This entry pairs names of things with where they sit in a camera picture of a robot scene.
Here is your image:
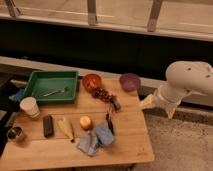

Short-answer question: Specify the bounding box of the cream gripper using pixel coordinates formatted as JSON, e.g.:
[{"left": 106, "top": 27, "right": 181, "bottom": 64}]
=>
[{"left": 139, "top": 94, "right": 177, "bottom": 119}]

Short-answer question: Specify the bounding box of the yellow-red apple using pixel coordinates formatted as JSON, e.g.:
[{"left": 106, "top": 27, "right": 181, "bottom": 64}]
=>
[{"left": 80, "top": 116, "right": 93, "bottom": 131}]

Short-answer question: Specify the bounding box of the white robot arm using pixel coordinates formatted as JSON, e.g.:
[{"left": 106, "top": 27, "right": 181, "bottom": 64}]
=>
[{"left": 139, "top": 61, "right": 213, "bottom": 119}]

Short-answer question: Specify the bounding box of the purple bowl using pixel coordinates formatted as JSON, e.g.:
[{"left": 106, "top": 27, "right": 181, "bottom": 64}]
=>
[{"left": 119, "top": 73, "right": 141, "bottom": 92}]

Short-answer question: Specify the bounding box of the bunch of dark grapes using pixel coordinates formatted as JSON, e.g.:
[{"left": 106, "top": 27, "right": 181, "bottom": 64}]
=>
[{"left": 91, "top": 87, "right": 115, "bottom": 103}]

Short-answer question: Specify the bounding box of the red bowl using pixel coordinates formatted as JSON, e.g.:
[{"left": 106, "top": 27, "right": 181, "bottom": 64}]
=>
[{"left": 82, "top": 74, "right": 102, "bottom": 91}]

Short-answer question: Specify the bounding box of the blue cloth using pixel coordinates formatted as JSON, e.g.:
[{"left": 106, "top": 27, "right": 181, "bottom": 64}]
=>
[{"left": 77, "top": 124, "right": 115, "bottom": 157}]

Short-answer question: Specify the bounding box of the metal fork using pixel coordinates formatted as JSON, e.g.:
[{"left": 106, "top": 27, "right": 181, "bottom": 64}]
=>
[{"left": 43, "top": 87, "right": 68, "bottom": 97}]

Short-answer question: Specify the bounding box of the yellow banana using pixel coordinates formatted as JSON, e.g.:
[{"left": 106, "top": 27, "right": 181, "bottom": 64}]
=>
[{"left": 58, "top": 117, "right": 75, "bottom": 143}]

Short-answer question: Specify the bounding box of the green plastic tray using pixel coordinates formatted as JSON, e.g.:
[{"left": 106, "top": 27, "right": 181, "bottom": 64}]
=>
[{"left": 24, "top": 70, "right": 78, "bottom": 105}]

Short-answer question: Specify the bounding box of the black rectangular remote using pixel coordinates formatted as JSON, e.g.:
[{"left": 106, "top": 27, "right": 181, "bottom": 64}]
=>
[{"left": 43, "top": 115, "right": 54, "bottom": 137}]

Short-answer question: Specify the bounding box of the white paper cup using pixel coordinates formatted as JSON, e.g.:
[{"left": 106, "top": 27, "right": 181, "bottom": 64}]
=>
[{"left": 20, "top": 97, "right": 40, "bottom": 118}]

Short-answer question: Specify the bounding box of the blue object at left edge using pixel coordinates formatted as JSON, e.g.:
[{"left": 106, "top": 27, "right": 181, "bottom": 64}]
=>
[{"left": 9, "top": 89, "right": 24, "bottom": 102}]

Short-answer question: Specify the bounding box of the small metal cup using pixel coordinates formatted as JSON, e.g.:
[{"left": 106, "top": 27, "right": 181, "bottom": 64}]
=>
[{"left": 7, "top": 127, "right": 25, "bottom": 142}]

